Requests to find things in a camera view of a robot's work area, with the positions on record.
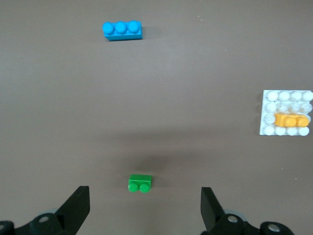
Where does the white studded base plate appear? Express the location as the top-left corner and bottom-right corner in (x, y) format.
(259, 90), (313, 136)

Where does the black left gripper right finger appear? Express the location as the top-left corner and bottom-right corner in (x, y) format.
(200, 187), (293, 235)

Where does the yellow two-stud block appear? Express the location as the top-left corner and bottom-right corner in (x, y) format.
(273, 113), (310, 128)

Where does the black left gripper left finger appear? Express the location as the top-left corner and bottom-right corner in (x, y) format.
(0, 186), (90, 235)

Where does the blue three-stud block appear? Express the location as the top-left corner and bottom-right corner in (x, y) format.
(102, 20), (143, 42)

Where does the green two-stud block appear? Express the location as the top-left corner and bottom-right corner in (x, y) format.
(128, 174), (152, 194)

